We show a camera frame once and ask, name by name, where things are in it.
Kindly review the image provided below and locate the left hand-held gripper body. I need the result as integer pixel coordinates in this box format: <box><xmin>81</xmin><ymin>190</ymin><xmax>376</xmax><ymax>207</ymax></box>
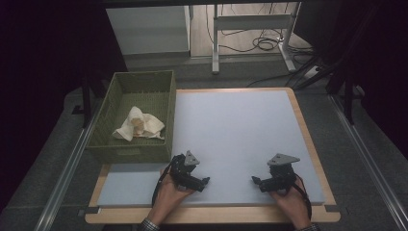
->
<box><xmin>167</xmin><ymin>150</ymin><xmax>201</xmax><ymax>191</ymax></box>

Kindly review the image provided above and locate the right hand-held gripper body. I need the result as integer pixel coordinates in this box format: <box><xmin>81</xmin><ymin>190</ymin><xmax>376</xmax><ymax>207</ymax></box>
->
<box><xmin>267</xmin><ymin>153</ymin><xmax>302</xmax><ymax>194</ymax></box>

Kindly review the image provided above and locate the cream printed cloth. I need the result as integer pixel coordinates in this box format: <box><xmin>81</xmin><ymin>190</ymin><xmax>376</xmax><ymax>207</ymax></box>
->
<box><xmin>112</xmin><ymin>106</ymin><xmax>166</xmax><ymax>142</ymax></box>

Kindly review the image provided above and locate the green woven basket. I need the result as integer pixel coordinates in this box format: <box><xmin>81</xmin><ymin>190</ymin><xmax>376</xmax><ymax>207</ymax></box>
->
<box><xmin>86</xmin><ymin>70</ymin><xmax>177</xmax><ymax>165</ymax></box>

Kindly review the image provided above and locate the person's left hand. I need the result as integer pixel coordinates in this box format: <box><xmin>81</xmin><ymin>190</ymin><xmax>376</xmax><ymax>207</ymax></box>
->
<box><xmin>148</xmin><ymin>167</ymin><xmax>195</xmax><ymax>225</ymax></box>

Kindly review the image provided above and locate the person's right hand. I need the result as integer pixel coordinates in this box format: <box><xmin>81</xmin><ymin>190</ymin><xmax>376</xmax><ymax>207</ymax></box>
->
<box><xmin>268</xmin><ymin>177</ymin><xmax>312</xmax><ymax>231</ymax></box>

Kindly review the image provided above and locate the black stand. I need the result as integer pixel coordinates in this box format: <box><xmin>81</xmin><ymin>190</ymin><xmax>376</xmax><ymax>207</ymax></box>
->
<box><xmin>326</xmin><ymin>64</ymin><xmax>368</xmax><ymax>126</ymax></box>
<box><xmin>71</xmin><ymin>75</ymin><xmax>108</xmax><ymax>129</ymax></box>

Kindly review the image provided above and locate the white power strip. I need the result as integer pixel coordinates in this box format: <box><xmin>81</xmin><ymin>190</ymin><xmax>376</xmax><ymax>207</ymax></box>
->
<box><xmin>302</xmin><ymin>64</ymin><xmax>322</xmax><ymax>80</ymax></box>

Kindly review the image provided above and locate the white cabinet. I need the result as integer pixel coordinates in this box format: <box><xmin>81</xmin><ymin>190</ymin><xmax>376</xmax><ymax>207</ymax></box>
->
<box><xmin>105</xmin><ymin>5</ymin><xmax>192</xmax><ymax>61</ymax></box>

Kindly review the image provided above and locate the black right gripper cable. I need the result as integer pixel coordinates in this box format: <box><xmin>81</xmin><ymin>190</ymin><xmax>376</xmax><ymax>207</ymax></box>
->
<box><xmin>290</xmin><ymin>172</ymin><xmax>313</xmax><ymax>220</ymax></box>

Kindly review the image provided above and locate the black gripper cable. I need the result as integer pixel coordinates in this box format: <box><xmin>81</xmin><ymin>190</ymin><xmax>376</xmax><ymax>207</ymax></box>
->
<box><xmin>290</xmin><ymin>172</ymin><xmax>313</xmax><ymax>220</ymax></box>
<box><xmin>151</xmin><ymin>165</ymin><xmax>172</xmax><ymax>207</ymax></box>

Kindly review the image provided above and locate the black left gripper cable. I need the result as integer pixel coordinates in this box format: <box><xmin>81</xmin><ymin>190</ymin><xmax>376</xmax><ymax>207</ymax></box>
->
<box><xmin>151</xmin><ymin>165</ymin><xmax>172</xmax><ymax>207</ymax></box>

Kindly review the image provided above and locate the metal floor rail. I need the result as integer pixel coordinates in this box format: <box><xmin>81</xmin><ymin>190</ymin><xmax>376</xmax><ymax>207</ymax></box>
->
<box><xmin>330</xmin><ymin>95</ymin><xmax>408</xmax><ymax>231</ymax></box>
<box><xmin>33</xmin><ymin>105</ymin><xmax>101</xmax><ymax>231</ymax></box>

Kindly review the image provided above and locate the coiled black floor cable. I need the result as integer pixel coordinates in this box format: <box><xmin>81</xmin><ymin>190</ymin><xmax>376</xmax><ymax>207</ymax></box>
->
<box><xmin>251</xmin><ymin>37</ymin><xmax>281</xmax><ymax>52</ymax></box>

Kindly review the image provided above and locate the white desk frame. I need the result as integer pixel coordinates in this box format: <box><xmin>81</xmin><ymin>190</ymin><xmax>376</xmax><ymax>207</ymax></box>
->
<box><xmin>211</xmin><ymin>2</ymin><xmax>303</xmax><ymax>75</ymax></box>

